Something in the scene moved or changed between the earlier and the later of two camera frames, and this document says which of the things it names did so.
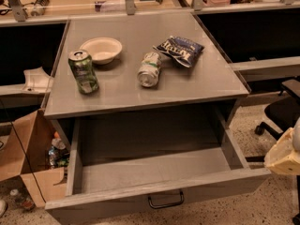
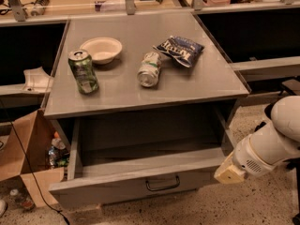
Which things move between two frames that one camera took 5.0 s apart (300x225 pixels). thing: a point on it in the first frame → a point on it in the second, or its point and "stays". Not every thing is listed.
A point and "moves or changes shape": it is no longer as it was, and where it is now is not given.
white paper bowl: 103,50 stays
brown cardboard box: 24,146 stays
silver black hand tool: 41,2 stays
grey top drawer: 178,168 moves or changes shape
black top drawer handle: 158,206 → 164,187
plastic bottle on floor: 22,200 stays
